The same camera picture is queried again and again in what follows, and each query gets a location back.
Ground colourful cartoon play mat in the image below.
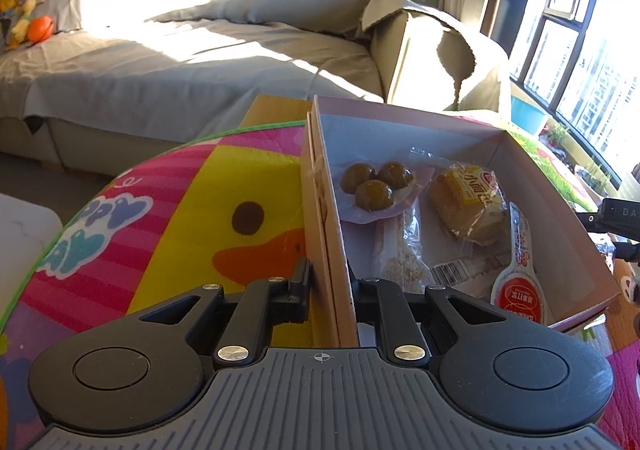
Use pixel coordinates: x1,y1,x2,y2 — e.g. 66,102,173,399
0,114,640,450

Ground small green potted plant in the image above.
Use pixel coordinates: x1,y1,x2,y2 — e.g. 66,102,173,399
547,122,572,147

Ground clear packet of brown grains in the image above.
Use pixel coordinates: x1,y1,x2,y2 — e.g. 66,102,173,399
372,210,436,293

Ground grey fabric sofa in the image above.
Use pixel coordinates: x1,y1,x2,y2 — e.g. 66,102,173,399
0,0,386,176

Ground pink cardboard box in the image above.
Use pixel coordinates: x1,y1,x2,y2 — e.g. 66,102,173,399
299,95,622,348

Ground red and white sauce pouch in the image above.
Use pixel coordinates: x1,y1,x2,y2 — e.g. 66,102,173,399
490,201,542,326

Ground teal plastic basin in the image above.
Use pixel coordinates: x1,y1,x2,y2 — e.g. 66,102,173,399
510,95,550,136

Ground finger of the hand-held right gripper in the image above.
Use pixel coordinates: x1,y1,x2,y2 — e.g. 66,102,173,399
611,241,640,262
575,212,602,234

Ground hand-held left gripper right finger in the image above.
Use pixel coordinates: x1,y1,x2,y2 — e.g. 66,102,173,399
350,275,511,366

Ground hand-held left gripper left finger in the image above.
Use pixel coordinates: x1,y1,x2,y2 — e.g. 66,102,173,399
132,257,313,366

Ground orange ball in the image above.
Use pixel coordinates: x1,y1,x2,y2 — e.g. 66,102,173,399
27,16,54,42

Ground packet of three brown eggs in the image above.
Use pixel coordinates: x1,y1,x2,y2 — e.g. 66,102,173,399
340,147,436,226

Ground black framed window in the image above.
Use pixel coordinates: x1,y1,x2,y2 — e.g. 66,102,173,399
510,0,640,181

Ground beige cloth cover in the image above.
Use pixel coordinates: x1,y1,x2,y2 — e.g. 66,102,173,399
400,0,512,118

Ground yellow bread packet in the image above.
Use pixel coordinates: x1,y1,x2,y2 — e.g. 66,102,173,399
429,162,507,246

